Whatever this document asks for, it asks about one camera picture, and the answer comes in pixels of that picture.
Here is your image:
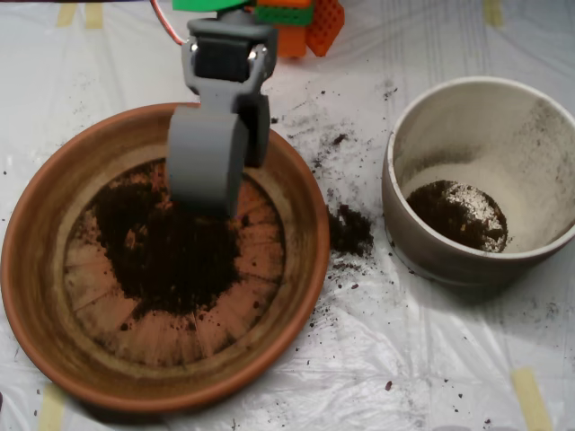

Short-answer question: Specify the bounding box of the dark soil pile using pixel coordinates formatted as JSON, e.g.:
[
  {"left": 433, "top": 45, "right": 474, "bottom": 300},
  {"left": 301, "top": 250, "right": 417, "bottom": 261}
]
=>
[{"left": 89, "top": 179, "right": 244, "bottom": 316}]

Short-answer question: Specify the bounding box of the terracotta plant saucer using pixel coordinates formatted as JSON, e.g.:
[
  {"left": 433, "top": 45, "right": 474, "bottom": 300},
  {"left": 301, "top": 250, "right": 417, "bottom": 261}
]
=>
[{"left": 0, "top": 101, "right": 332, "bottom": 414}]

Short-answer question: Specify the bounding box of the spilled dark soil heap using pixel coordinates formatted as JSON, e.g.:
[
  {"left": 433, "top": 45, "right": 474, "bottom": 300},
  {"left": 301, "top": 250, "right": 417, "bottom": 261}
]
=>
[{"left": 327, "top": 204, "right": 376, "bottom": 259}]

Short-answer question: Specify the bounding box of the dark soil in pot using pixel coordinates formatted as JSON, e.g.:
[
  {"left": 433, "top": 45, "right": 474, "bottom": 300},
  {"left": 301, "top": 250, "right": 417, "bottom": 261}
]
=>
[{"left": 406, "top": 179, "right": 509, "bottom": 253}]

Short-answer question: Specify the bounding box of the white ceramic pot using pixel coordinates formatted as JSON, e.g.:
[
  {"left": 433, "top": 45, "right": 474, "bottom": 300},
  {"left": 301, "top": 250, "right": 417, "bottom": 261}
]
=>
[{"left": 381, "top": 75, "right": 575, "bottom": 288}]

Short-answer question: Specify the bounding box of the clear white plastic sheet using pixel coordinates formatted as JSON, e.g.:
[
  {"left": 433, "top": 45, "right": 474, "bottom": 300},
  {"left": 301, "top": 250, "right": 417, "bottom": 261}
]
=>
[{"left": 0, "top": 0, "right": 575, "bottom": 431}]

